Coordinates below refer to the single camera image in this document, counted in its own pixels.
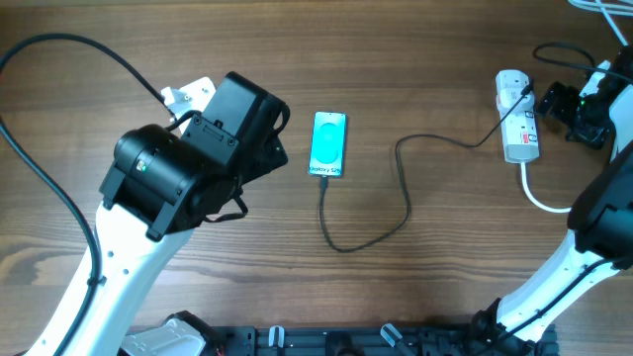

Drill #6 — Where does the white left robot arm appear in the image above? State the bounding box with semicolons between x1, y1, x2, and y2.
30;72;290;355

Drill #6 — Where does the white charger adapter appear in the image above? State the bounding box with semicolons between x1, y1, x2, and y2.
497;84;535;113

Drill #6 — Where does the blue screen smartphone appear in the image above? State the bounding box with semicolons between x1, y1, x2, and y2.
308;112;347;177

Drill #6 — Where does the white power strip cable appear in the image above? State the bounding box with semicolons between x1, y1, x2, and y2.
519;0;633;215

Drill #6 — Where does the white power strip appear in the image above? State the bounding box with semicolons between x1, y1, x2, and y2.
496;69;539;163

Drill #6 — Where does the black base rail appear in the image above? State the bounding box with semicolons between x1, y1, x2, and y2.
118;323;560;356

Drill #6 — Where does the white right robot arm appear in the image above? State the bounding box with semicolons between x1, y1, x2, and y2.
465;44;632;355

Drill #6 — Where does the black charging cable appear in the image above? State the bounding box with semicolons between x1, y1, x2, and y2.
317;78;535;254

